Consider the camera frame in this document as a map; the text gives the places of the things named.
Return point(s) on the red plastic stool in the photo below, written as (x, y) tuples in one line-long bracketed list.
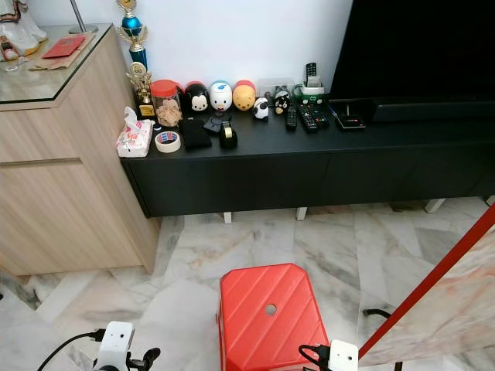
[(286, 340)]

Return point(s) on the light wood cabinet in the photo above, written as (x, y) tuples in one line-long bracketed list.
[(62, 201)]

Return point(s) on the beige masking tape roll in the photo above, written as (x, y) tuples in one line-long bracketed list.
[(158, 144)]

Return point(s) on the floral tissue pack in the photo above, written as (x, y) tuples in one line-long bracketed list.
[(133, 139)]

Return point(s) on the black pouch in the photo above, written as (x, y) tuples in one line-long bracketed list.
[(195, 136)]

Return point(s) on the brown curved table leg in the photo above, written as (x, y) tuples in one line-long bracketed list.
[(371, 312)]

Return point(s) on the black tape dispenser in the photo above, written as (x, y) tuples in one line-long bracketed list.
[(228, 137)]

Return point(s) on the black TV console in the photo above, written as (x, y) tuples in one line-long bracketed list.
[(302, 174)]

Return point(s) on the red lid snack jar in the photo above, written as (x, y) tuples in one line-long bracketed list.
[(167, 110)]

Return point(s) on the black mouse plush toy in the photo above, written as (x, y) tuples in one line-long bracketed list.
[(196, 99)]

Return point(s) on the white duck plush toy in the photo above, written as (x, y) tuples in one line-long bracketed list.
[(220, 97)]

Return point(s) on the small panda figurine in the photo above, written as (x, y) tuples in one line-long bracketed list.
[(261, 108)]

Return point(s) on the yellow bear plush toy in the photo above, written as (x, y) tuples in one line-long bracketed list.
[(244, 97)]

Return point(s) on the slim black remote control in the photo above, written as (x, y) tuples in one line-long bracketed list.
[(291, 118)]

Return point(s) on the small gold trophy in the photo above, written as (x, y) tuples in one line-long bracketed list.
[(140, 73)]

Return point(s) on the small black white figurine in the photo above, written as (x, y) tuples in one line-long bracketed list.
[(281, 103)]

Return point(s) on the wide black remote control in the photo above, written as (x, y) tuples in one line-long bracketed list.
[(308, 118)]

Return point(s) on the brown paper envelope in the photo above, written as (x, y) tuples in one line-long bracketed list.
[(58, 64)]

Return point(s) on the black set-top box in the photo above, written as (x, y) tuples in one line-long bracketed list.
[(349, 120)]

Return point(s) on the green remote holder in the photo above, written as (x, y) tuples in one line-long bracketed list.
[(312, 91)]

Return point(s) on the red booklet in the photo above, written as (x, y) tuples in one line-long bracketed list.
[(63, 46)]

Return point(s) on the tall blue gold trophy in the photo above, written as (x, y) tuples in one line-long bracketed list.
[(132, 31)]

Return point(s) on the small upright black remote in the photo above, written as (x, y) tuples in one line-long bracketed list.
[(311, 72)]

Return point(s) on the grey lamp stand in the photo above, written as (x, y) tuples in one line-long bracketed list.
[(83, 29)]

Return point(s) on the white robed figurine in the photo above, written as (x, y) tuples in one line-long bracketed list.
[(17, 23)]

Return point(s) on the black television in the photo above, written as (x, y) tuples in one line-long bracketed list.
[(410, 46)]

